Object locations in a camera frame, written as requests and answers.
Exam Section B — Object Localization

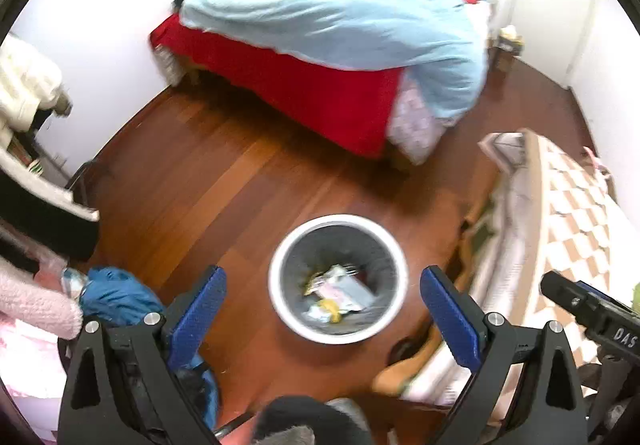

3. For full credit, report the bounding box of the light blue duvet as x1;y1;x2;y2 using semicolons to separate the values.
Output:
179;0;491;126

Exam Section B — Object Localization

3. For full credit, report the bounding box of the white door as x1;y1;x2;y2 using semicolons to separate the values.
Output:
505;0;596;86

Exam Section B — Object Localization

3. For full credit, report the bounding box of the white round waste bin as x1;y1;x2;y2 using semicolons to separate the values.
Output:
267;214;410;345

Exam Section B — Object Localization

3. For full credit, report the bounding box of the patterned white mattress cover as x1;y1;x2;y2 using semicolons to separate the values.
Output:
387;70;448;166

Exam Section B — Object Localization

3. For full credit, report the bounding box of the pink plush toy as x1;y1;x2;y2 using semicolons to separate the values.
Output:
582;147;616;186

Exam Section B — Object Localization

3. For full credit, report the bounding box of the white fluffy jacket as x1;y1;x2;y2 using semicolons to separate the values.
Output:
0;32;73;150

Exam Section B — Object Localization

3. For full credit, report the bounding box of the red bed sheet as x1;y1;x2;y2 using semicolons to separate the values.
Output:
150;0;478;160

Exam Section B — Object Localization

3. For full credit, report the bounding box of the yellow tissue box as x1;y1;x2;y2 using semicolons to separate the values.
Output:
497;25;524;50

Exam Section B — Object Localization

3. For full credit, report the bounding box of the black garment with white trim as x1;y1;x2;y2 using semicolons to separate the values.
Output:
0;145;101;263

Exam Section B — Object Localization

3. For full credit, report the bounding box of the small wooden stool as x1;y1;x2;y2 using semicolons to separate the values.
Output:
492;47;517;73

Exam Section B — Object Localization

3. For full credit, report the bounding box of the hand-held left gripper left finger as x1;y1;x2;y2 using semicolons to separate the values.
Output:
57;265;228;445

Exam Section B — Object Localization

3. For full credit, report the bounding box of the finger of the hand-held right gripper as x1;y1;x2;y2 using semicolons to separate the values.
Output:
540;270;608;332
575;280;636;313

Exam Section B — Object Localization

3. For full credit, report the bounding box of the wooden bed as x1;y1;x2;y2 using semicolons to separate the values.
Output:
150;0;501;170

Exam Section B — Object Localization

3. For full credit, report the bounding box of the blue cloth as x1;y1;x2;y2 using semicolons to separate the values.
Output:
80;266;221;431

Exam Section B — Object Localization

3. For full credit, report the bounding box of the table with checkered cloth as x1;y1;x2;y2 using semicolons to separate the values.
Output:
372;127;640;426

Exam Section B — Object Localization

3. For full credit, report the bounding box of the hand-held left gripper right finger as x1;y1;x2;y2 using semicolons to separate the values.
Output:
420;265;588;445

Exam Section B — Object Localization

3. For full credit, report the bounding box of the pink knit cloth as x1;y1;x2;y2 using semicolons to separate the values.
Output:
0;255;83;341

